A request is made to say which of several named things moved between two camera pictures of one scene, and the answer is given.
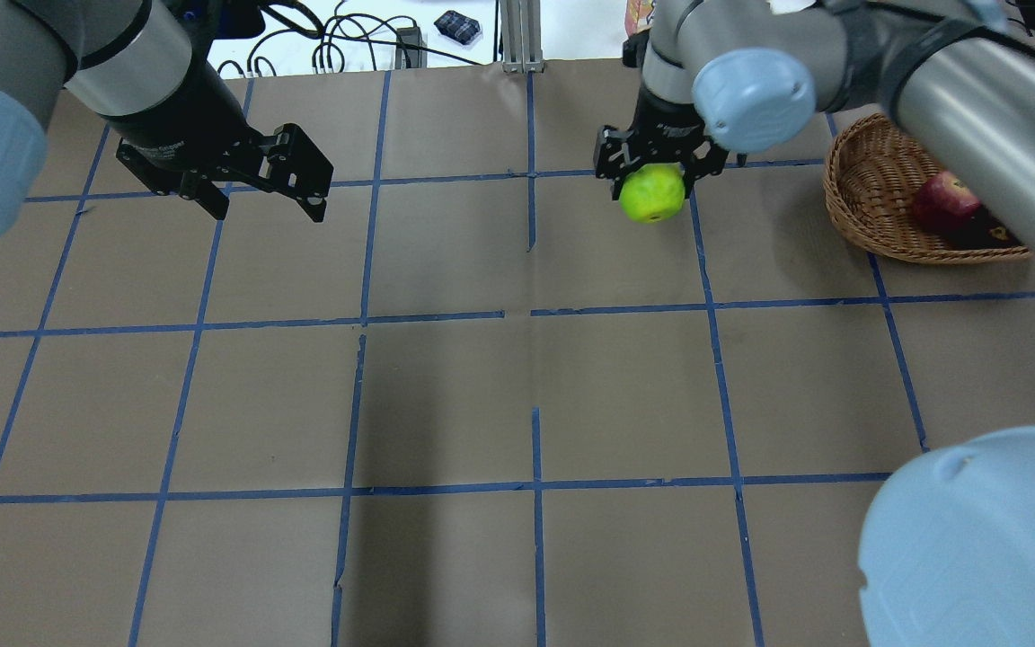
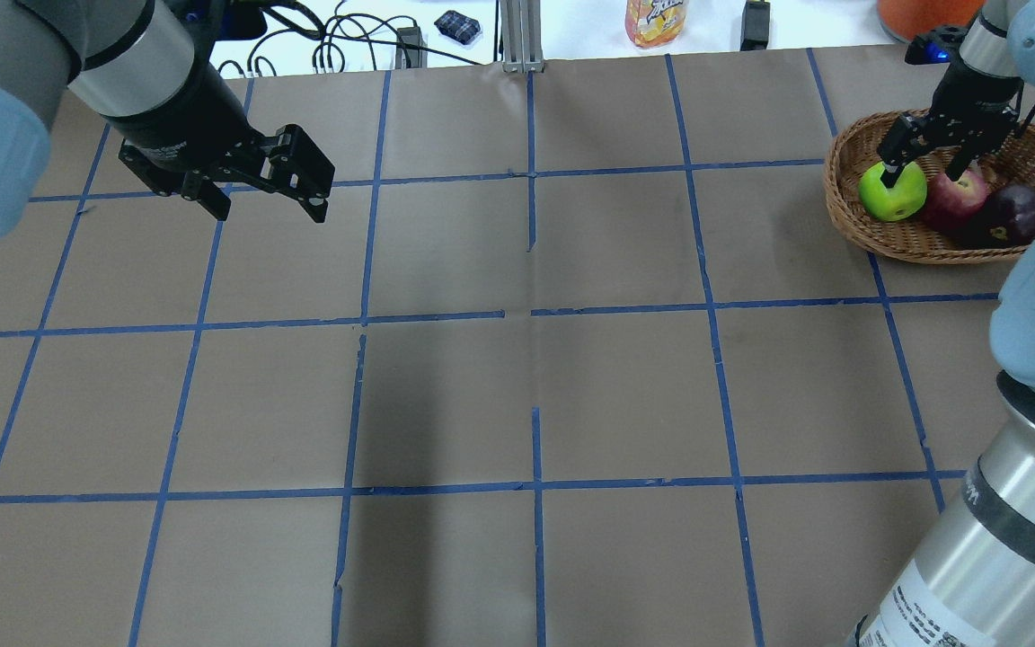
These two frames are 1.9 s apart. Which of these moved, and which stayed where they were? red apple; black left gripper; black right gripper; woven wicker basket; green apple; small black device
Moved: black right gripper; green apple
Stayed: small black device; black left gripper; woven wicker basket; red apple
